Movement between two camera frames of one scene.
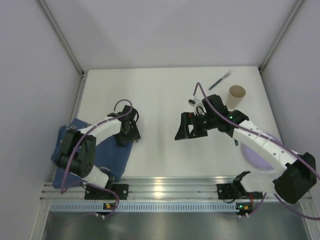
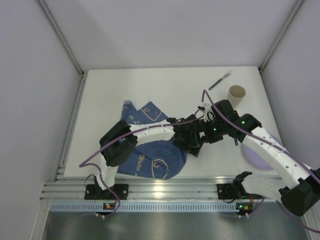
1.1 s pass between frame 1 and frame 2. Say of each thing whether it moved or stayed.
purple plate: stayed
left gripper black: moved
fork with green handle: stayed
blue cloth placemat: moved
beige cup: stayed
